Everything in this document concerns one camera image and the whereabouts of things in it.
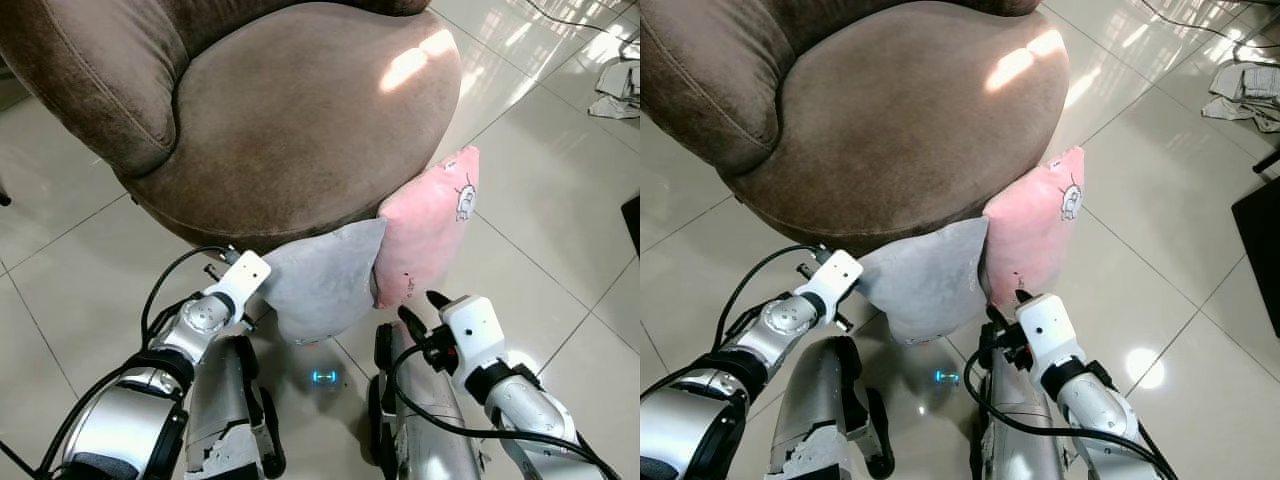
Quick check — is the grey suede pillow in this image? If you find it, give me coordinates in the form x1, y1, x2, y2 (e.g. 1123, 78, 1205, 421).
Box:
858, 217, 991, 346
262, 218, 389, 346

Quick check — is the pink pillow with cartoon print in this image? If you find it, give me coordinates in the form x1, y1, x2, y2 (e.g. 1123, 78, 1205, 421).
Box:
981, 146, 1086, 313
374, 146, 481, 310

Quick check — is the brown suede round sofa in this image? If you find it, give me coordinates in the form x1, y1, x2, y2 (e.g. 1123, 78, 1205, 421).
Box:
0, 0, 463, 253
640, 0, 1072, 256

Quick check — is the silver left robot leg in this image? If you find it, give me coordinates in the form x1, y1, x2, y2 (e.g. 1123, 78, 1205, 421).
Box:
183, 335, 288, 480
768, 335, 897, 480

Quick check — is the black flat furniture piece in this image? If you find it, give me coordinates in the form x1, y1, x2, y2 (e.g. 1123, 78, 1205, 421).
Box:
1231, 175, 1280, 338
620, 194, 641, 257

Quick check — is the crumpled grey white cloth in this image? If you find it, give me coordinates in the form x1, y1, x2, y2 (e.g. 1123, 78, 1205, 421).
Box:
1200, 58, 1280, 136
587, 58, 641, 121

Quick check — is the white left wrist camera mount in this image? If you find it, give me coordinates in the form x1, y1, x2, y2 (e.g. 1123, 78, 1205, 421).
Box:
220, 250, 273, 305
806, 249, 864, 304

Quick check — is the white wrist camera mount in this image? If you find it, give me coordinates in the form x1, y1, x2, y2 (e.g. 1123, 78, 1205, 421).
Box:
1014, 293, 1079, 373
440, 295, 513, 377
220, 250, 273, 305
806, 249, 864, 304

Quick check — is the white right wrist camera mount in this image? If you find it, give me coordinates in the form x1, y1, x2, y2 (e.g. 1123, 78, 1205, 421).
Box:
1014, 293, 1079, 373
440, 295, 513, 377

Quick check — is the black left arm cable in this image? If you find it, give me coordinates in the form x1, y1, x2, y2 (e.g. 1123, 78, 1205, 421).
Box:
139, 245, 233, 346
726, 244, 821, 346

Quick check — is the thin black floor cable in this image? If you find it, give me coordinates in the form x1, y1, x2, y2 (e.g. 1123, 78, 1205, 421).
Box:
524, 0, 641, 43
1140, 0, 1280, 53

